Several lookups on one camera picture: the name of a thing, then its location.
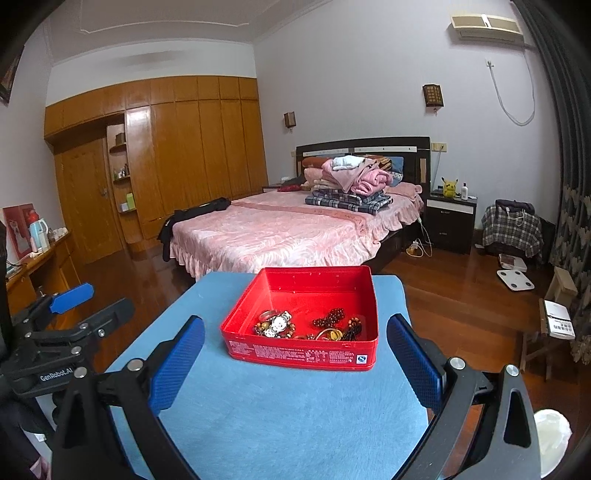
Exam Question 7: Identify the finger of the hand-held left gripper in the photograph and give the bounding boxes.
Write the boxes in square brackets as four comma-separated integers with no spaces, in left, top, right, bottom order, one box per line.
[76,298,136,346]
[11,282,95,330]

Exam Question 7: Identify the red plastic box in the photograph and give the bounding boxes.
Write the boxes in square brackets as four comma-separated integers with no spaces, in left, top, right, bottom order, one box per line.
[220,266,380,371]

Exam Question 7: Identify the white wall hose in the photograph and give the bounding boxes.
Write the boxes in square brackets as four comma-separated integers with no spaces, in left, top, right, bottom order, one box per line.
[485,59,536,126]

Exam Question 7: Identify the large brown wall lamp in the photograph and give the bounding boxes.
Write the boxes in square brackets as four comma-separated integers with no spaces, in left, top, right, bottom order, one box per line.
[422,83,444,109]

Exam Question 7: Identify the silver wrist watch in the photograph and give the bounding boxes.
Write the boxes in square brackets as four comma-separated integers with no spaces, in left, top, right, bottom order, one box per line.
[259,310,293,339]

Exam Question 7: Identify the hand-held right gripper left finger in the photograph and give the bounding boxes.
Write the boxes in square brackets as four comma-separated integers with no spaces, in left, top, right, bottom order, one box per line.
[48,315,206,480]

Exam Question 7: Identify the bed with pink bedspread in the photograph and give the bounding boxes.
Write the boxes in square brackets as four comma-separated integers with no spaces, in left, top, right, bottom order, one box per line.
[170,136,432,282]

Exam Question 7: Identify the wall air conditioner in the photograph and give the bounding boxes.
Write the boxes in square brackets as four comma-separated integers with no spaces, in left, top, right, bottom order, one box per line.
[451,14,525,44]

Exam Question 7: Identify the black bead bracelet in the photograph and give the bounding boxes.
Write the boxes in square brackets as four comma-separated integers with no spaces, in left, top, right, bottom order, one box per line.
[342,315,366,343]

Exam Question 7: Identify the pile of pink clothes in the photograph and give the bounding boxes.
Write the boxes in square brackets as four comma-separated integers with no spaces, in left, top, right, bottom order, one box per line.
[302,155,393,195]

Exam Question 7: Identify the wooden desk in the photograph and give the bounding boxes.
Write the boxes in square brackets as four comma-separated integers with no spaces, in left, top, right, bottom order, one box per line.
[4,231,81,319]

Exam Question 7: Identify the dark nightstand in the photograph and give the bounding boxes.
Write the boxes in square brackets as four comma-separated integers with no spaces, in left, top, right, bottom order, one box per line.
[425,191,478,254]

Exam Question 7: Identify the wooden wardrobe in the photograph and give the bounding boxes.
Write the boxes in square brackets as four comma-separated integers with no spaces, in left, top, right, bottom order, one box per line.
[45,76,269,264]

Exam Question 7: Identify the dark curtain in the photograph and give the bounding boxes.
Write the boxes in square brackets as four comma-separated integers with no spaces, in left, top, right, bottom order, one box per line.
[512,0,591,365]

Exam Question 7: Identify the white trash bag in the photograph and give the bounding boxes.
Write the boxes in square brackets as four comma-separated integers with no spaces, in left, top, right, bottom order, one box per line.
[533,408,574,478]

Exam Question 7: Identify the black garment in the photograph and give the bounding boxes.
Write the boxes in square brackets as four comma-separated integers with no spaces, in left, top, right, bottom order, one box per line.
[157,197,232,263]

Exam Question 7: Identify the folded plaid blanket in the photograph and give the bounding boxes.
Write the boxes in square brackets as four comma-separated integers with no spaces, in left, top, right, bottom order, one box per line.
[305,191,394,215]

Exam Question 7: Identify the wooden stool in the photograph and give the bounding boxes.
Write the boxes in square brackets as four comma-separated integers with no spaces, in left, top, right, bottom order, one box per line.
[519,298,578,381]

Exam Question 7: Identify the plaid bag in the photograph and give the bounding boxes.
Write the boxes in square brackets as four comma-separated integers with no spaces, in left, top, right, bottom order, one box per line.
[481,199,544,259]

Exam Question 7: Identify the dark red bead bracelet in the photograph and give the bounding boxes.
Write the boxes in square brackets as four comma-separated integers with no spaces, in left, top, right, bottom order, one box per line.
[312,310,347,329]

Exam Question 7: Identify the white bathroom scale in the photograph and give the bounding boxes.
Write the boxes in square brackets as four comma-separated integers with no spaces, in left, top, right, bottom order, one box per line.
[497,269,535,291]

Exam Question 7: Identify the cardboard box with papers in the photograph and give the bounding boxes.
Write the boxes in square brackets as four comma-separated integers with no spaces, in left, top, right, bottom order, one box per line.
[542,267,578,341]

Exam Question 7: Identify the blue and white kettle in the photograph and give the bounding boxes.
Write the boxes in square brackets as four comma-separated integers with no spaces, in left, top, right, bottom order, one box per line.
[28,219,51,253]

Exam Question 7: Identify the blue table cloth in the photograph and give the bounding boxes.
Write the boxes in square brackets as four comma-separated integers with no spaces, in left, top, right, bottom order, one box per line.
[99,271,437,480]

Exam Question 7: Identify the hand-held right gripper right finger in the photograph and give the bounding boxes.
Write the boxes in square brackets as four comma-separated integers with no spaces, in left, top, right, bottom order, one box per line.
[386,313,541,480]

